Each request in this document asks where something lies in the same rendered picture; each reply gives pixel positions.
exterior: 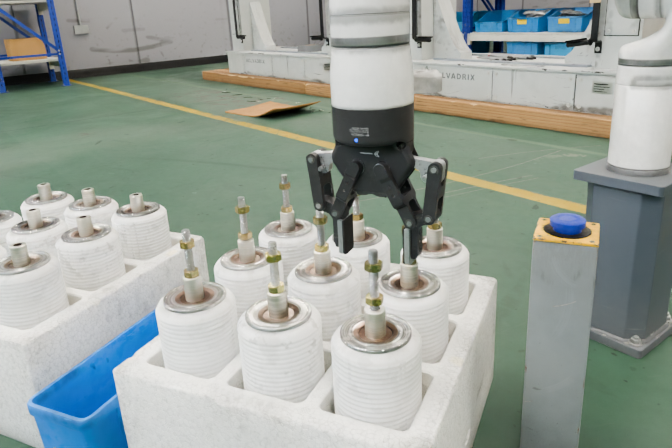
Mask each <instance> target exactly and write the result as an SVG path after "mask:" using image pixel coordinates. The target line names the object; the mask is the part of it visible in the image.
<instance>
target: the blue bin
mask: <svg viewBox="0 0 672 448"><path fill-rule="evenodd" d="M155 312H156V309H154V310H153V311H152V312H150V313H149V314H147V315H146V316H145V317H143V318H142V319H140V320H139V321H138V322H136V323H135V324H133V325H132V326H131V327H129V328H128V329H126V330H125V331H124V332H122V333H121V334H119V335H118V336H116V337H115V338H114V339H112V340H111V341H109V342H108V343H107V344H105V345H104V346H102V347H101V348H100V349H98V350H97V351H95V352H94V353H93V354H91V355H90V356H88V357H87V358H86V359H84V360H83V361H81V362H80V363H78V364H77V365H76V366H74V367H73V368H71V369H70V370H69V371H67V372H66V373H64V374H63V375H62V376H60V377H59V378H57V379H56V380H55V381H53V382H52V383H50V384H49V385H48V386H46V387H45V388H43V389H42V390H41V391H39V392H38V393H36V394H35V395H33V396H32V397H31V398H30V399H29V400H28V402H27V407H28V411H29V414H30V415H32V416H33V417H34V418H35V421H36V424H37V427H38V430H39V433H40V436H41V439H42V442H43V445H44V448H128V443H127V438H126V434H125V429H124V424H123V419H122V414H121V409H120V404H119V399H118V395H117V390H116V385H115V380H114V375H113V370H114V369H115V368H116V367H117V366H119V365H120V364H121V363H123V362H124V361H125V360H126V359H128V358H132V357H133V356H134V354H135V353H136V352H137V351H138V350H140V349H141V348H142V347H144V346H145V345H146V344H148V343H149V342H150V341H152V340H153V339H154V338H155V337H157V336H158V335H159V330H158V323H157V318H156V313H155Z"/></svg>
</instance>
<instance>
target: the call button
mask: <svg viewBox="0 0 672 448"><path fill-rule="evenodd" d="M550 225H551V226H552V227H553V230H554V231H555V232H557V233H560V234H566V235H575V234H579V233H581V232H582V229H584V228H586V219H585V218H583V217H582V216H580V215H577V214H572V213H558V214H555V215H553V216H551V217H550Z"/></svg>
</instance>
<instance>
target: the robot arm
mask: <svg viewBox="0 0 672 448"><path fill-rule="evenodd" d="M614 3H615V7H616V9H617V11H618V13H619V14H620V15H621V16H622V17H624V18H629V19H653V18H665V19H666V21H665V24H664V26H663V27H662V28H661V29H660V30H659V31H657V32H656V33H654V34H652V35H651V36H649V37H646V38H644V39H641V40H638V41H635V42H632V43H628V44H626V45H624V46H622V47H621V48H620V50H619V54H618V64H617V73H616V83H615V93H614V103H613V113H612V122H611V132H610V142H609V151H608V160H607V169H609V170H610V171H612V172H615V173H618V174H623V175H629V176H639V177H654V176H662V175H665V174H668V173H669V169H670V162H671V155H672V0H614ZM329 15H330V16H329V17H330V35H331V46H332V48H331V64H330V86H331V104H332V122H333V136H334V138H335V147H334V149H333V151H327V150H326V149H324V148H320V149H318V150H316V151H314V152H312V153H310V154H308V155H307V156H306V163H307V168H308V174H309V180H310V186H311V192H312V198H313V204H314V208H315V209H316V210H317V211H324V212H326V213H328V214H330V215H331V217H332V219H333V232H334V243H335V245H336V247H339V253H340V254H348V253H349V252H350V251H351V250H352V249H353V247H354V234H353V214H349V211H350V209H351V207H352V205H353V203H354V201H355V198H356V196H357V195H368V194H373V195H375V196H378V197H385V198H387V197H388V199H389V201H390V203H391V205H392V207H393V208H394V209H396V210H397V211H398V213H399V215H400V217H401V219H402V222H403V224H404V226H405V227H404V228H403V229H402V237H403V264H407V265H411V264H412V263H413V262H414V261H415V259H417V258H418V256H419V255H420V254H421V252H422V250H423V241H422V240H423V228H422V226H424V225H432V224H434V222H435V221H436V220H437V219H438V218H439V217H440V216H441V215H442V212H443V204H444V196H445V188H446V180H447V172H448V160H447V159H446V158H445V157H439V158H437V159H430V158H424V157H419V155H418V153H417V151H416V149H415V146H414V94H422V93H435V92H440V91H442V74H441V73H440V72H439V71H438V70H413V62H412V55H411V45H410V43H409V42H410V0H329ZM333 163H334V165H335V166H336V168H337V169H338V170H339V172H340V173H341V175H342V176H343V179H342V181H341V184H340V186H339V188H338V191H337V193H336V195H334V189H333V183H332V177H331V170H332V168H333ZM415 169H417V170H419V172H420V174H421V179H422V181H423V182H425V183H426V187H425V196H424V205H423V209H421V207H420V205H419V203H418V201H417V198H416V191H415V189H414V187H413V185H412V183H411V181H410V179H409V176H410V175H411V174H412V173H413V171H414V170H415ZM399 189H400V190H399ZM400 191H401V192H400ZM394 195H395V196H394ZM335 197H336V198H335Z"/></svg>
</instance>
